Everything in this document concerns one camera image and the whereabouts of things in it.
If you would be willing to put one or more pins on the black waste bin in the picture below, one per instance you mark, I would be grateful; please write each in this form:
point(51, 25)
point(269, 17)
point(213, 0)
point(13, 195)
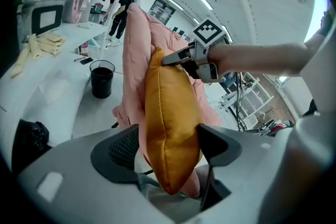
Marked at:
point(102, 81)

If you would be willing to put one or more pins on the white cabinet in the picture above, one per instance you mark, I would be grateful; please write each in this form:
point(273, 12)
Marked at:
point(258, 97)

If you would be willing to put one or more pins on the black bag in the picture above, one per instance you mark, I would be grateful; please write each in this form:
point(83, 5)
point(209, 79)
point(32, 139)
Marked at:
point(30, 141)

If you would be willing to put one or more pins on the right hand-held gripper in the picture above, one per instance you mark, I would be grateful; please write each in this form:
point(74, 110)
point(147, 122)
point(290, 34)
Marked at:
point(207, 31)

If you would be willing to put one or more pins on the pink padded chair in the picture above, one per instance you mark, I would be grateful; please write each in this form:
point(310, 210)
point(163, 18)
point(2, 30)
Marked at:
point(135, 60)

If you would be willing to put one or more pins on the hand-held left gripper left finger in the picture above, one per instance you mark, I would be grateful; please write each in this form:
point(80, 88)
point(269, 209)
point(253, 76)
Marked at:
point(78, 165)

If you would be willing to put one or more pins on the orange pillow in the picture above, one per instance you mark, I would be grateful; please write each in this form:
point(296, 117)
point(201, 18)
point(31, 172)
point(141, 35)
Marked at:
point(170, 112)

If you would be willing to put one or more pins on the person's right forearm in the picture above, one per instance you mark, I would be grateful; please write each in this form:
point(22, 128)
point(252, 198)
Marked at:
point(262, 57)

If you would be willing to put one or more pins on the black phone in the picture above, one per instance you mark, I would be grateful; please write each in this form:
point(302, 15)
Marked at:
point(86, 61)

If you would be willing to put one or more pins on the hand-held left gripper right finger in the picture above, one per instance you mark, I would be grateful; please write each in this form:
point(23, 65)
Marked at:
point(257, 160)

